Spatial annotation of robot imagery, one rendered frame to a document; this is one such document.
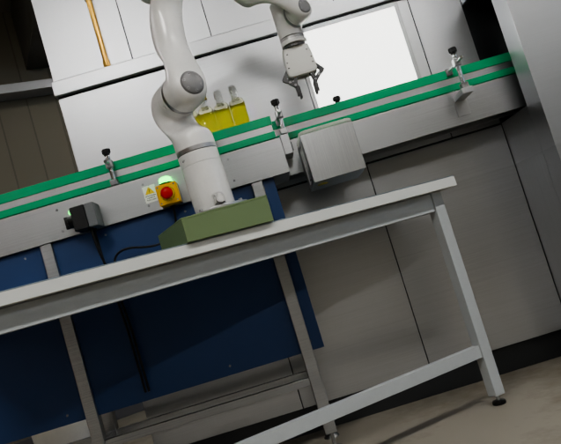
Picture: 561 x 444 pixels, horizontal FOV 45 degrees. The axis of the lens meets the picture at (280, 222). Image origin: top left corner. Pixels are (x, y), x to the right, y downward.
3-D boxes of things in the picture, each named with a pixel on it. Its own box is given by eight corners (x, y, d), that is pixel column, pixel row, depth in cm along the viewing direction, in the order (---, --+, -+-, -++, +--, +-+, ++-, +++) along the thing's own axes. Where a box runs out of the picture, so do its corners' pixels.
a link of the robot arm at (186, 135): (187, 150, 189) (160, 71, 190) (164, 170, 204) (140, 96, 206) (224, 143, 195) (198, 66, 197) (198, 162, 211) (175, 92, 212)
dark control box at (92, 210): (105, 227, 226) (99, 203, 226) (99, 225, 218) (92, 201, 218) (81, 234, 225) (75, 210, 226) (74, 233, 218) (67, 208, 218)
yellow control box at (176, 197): (184, 204, 227) (178, 183, 227) (180, 202, 219) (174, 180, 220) (164, 210, 226) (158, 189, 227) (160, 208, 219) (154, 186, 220)
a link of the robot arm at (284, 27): (310, 31, 223) (296, 43, 230) (298, -6, 224) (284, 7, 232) (289, 32, 218) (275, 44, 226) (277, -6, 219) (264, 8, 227)
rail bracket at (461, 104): (469, 114, 241) (450, 55, 243) (483, 102, 225) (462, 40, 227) (456, 118, 241) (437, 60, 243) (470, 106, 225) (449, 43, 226)
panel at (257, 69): (421, 85, 262) (395, 3, 265) (423, 83, 259) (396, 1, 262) (199, 150, 259) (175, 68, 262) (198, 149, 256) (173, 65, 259)
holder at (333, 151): (356, 180, 237) (343, 138, 239) (366, 166, 210) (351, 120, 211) (309, 194, 237) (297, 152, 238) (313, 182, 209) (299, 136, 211)
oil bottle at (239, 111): (259, 152, 247) (242, 98, 248) (259, 150, 241) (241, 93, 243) (244, 157, 246) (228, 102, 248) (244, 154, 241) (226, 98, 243)
